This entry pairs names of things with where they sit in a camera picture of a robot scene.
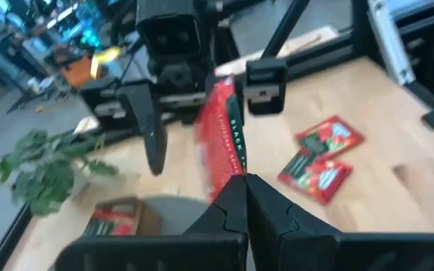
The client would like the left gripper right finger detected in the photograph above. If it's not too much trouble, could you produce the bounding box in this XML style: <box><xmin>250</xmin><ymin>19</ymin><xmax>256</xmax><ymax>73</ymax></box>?
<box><xmin>246</xmin><ymin>172</ymin><xmax>341</xmax><ymax>271</ymax></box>

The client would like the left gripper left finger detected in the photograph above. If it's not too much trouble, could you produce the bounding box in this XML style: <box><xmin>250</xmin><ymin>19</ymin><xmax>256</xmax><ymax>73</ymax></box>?
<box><xmin>183</xmin><ymin>173</ymin><xmax>249</xmax><ymax>236</ymax></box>

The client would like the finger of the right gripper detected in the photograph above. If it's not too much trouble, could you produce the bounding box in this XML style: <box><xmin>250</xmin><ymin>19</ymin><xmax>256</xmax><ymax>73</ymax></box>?
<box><xmin>126</xmin><ymin>83</ymin><xmax>168</xmax><ymax>176</ymax></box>
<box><xmin>233</xmin><ymin>75</ymin><xmax>246</xmax><ymax>125</ymax></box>

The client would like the dark wooden tea box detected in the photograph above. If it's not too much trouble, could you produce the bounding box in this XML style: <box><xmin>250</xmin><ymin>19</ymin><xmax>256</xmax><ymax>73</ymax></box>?
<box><xmin>82</xmin><ymin>195</ymin><xmax>162</xmax><ymax>238</ymax></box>

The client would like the grey round table mat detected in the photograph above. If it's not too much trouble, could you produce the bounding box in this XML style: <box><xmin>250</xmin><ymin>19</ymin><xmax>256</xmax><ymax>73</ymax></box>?
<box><xmin>136</xmin><ymin>193</ymin><xmax>222</xmax><ymax>237</ymax></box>

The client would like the green leafy potted plant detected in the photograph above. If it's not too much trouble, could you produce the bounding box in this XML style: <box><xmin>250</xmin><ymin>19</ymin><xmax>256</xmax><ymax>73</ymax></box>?
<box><xmin>0</xmin><ymin>127</ymin><xmax>120</xmax><ymax>218</ymax></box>

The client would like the black aluminium table frame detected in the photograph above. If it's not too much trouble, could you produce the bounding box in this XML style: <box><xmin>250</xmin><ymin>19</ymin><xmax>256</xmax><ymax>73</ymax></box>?
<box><xmin>0</xmin><ymin>0</ymin><xmax>434</xmax><ymax>271</ymax></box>

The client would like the yellow cable tag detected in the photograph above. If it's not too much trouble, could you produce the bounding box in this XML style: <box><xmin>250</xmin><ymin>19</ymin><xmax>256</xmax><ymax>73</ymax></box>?
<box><xmin>90</xmin><ymin>46</ymin><xmax>123</xmax><ymax>79</ymax></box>

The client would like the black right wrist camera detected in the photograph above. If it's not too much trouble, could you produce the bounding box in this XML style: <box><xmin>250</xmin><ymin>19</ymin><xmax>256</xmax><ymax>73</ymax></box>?
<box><xmin>136</xmin><ymin>0</ymin><xmax>203</xmax><ymax>61</ymax></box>

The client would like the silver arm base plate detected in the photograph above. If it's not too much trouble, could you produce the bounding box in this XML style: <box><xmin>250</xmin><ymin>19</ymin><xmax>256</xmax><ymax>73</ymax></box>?
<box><xmin>366</xmin><ymin>0</ymin><xmax>418</xmax><ymax>87</ymax></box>

